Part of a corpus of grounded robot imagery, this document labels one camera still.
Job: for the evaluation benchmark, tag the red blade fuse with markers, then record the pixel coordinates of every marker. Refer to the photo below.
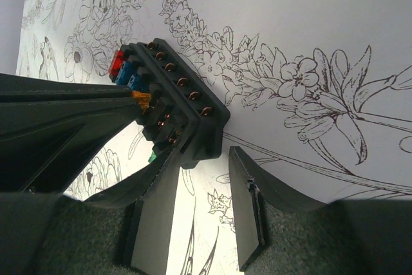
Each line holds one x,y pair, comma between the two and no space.
116,63

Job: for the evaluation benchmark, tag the floral printed table mat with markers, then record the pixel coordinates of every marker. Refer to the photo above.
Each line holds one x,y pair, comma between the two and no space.
319,94

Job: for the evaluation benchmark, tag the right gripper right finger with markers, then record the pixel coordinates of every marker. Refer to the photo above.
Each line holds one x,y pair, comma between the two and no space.
251,187

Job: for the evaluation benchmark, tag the black fuse box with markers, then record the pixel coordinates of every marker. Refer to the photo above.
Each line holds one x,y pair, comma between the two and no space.
183,112

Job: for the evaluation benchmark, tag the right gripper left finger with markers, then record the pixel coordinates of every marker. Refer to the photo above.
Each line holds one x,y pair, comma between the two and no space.
151,193

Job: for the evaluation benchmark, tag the blue blade fuse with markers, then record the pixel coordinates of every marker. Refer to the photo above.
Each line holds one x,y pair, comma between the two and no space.
124,74
134,82

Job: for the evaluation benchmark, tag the orange blade fuse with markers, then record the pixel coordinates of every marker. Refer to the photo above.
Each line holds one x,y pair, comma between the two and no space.
143,99

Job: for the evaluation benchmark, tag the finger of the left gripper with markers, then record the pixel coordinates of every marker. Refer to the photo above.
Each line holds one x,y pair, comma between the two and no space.
15,88
45,145

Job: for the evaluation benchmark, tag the green blade fuse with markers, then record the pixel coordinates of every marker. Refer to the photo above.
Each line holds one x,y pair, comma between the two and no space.
152,157

